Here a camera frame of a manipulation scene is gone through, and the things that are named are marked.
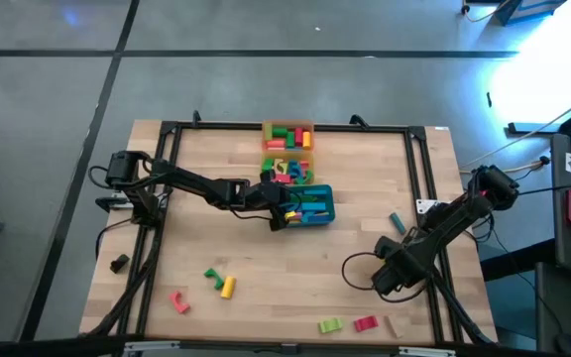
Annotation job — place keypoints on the yellow bar block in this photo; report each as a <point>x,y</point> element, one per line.
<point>321,214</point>
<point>290,215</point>

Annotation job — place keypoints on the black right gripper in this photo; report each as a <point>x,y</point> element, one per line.
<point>397,268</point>

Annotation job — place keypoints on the translucent orange plastic bin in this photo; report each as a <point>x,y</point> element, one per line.
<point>288,122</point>

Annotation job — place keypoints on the blue plastic bin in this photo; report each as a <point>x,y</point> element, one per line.
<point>330,218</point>

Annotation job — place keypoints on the silver aluminium bracket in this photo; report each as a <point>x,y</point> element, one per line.
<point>151,346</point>
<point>426,351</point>

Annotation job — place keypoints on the red cylinder block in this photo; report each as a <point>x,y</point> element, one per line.
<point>299,136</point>

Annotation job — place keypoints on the coral arch block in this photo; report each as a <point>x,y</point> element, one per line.
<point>179,302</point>

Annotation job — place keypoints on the black frame clamp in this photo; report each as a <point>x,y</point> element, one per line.
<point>359,120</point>
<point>196,118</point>

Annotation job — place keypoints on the black side table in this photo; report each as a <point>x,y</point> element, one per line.
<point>563,248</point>

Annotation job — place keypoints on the green bar block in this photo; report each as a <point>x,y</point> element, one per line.
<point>309,199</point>

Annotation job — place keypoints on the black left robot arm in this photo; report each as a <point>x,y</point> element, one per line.
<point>191,181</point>

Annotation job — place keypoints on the small black box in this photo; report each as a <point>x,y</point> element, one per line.
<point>119,263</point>

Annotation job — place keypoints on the light green cylinder block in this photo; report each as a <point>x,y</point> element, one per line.
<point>267,132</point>

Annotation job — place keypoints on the natural wood block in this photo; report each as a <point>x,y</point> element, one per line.
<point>395,324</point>

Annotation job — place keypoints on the short blue block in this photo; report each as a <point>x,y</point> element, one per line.
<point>293,148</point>

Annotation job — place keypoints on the green arch block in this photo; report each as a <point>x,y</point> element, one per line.
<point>267,164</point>
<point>213,278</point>
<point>308,176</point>

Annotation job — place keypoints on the yellow cylinder block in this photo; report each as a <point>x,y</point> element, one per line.
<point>228,287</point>
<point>306,140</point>

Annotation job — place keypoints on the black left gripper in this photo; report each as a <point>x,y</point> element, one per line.
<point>265,194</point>

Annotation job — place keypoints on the orange red arch block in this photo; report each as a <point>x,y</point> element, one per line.
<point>304,162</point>

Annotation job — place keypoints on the blue box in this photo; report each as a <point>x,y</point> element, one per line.
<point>528,7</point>

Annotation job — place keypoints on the teal bar block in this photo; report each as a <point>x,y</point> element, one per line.
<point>397,223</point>

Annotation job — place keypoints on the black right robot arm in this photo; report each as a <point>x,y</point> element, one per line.
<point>454,218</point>

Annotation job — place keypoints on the yellow arch block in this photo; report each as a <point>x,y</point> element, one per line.
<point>279,166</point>

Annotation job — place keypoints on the coral bar block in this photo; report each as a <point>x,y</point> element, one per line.
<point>275,144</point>

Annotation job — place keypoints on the blue arch block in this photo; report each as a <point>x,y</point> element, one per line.
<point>294,168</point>

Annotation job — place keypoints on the black rail stand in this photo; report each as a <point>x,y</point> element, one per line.
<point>553,128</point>

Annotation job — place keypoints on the translucent yellow plastic bin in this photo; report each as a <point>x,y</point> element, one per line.
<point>310,157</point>

